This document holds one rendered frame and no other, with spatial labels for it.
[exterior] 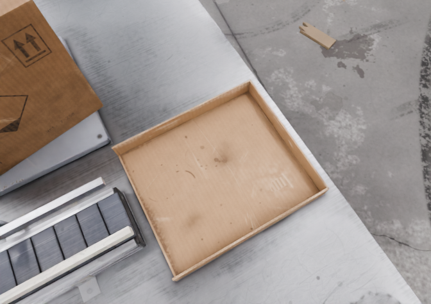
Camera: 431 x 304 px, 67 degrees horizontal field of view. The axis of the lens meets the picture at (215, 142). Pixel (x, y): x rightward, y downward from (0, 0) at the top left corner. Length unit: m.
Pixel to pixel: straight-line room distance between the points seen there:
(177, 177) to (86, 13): 0.49
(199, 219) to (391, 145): 1.27
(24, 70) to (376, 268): 0.64
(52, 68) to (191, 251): 0.37
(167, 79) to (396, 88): 1.39
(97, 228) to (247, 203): 0.26
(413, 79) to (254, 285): 1.57
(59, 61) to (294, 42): 1.50
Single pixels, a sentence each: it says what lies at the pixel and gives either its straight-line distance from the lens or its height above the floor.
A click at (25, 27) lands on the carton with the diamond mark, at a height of 1.09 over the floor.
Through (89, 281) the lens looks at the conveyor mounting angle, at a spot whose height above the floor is 0.83.
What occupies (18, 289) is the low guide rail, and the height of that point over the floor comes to 0.91.
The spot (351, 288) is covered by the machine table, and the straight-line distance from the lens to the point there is 0.62.
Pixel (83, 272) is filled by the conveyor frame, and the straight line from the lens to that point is 0.58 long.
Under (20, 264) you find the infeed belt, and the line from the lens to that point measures 0.63.
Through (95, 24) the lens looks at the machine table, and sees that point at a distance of 0.87.
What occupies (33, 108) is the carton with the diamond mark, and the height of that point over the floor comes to 0.96.
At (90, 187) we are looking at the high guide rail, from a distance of 0.51.
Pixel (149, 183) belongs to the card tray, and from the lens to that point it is 0.62.
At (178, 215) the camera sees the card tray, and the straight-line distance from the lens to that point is 0.60.
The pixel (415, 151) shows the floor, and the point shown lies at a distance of 1.77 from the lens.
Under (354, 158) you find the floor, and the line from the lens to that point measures 1.63.
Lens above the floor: 1.42
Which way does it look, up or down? 66 degrees down
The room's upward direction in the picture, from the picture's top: 4 degrees counter-clockwise
